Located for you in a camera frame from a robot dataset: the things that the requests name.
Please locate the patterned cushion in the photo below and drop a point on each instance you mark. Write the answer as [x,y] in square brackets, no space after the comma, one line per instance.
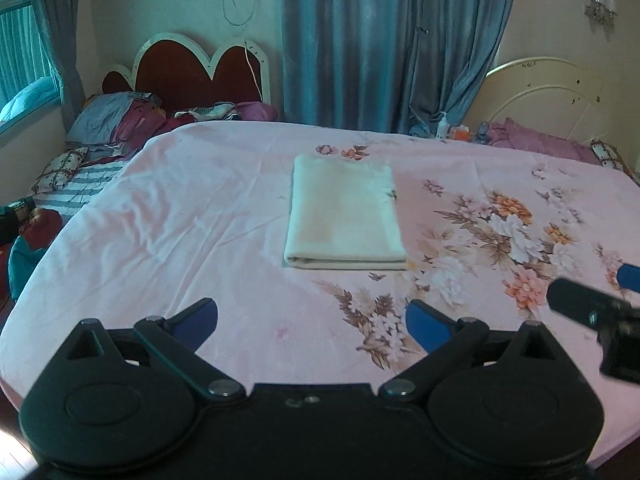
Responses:
[612,156]

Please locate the purple pillow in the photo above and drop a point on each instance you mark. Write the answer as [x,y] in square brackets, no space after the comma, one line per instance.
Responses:
[540,142]

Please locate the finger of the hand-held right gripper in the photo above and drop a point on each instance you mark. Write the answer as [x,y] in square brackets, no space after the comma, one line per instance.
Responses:
[630,276]
[582,300]

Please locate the window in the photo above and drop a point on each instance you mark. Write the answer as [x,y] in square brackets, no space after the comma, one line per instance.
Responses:
[22,50]

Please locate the grey window curtain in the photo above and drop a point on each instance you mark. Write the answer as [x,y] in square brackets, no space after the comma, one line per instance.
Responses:
[57,30]

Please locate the maroon pillow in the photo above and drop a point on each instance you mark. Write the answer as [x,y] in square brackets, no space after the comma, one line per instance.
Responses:
[142,125]

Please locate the pile of clothes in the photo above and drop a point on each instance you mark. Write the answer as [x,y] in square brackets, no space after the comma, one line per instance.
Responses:
[225,110]

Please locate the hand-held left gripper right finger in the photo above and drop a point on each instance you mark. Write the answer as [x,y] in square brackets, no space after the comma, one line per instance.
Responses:
[425,328]

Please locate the orange packet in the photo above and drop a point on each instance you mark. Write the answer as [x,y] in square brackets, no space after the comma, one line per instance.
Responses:
[459,134]

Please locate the red and teal quilt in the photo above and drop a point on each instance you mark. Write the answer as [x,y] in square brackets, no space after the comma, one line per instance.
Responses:
[30,250]

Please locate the white lotion bottle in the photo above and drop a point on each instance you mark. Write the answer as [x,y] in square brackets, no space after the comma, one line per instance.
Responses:
[441,127]

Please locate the small clear bottle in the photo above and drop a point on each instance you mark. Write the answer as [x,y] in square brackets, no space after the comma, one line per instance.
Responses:
[483,132]

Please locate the pink floral bed sheet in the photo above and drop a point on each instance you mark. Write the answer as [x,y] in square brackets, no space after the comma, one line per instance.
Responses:
[175,220]

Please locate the striped sheet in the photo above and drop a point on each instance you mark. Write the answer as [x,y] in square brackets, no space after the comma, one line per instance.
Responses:
[90,185]

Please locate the red scalloped headboard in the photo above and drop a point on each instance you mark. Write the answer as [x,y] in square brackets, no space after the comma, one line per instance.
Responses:
[195,77]

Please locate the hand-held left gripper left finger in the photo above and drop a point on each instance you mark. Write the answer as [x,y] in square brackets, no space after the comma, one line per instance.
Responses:
[199,317]

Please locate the blue curtain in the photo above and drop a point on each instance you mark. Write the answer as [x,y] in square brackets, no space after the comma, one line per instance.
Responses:
[380,45]

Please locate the white knit sweater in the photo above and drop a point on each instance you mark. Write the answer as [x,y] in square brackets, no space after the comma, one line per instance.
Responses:
[345,210]

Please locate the cream round headboard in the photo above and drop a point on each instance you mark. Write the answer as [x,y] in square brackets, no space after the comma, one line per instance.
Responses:
[540,95]

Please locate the checked pillow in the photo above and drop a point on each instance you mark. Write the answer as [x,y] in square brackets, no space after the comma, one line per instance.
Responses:
[60,170]

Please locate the crystal wall lamp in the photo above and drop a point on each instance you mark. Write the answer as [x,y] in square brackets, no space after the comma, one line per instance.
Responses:
[602,7]

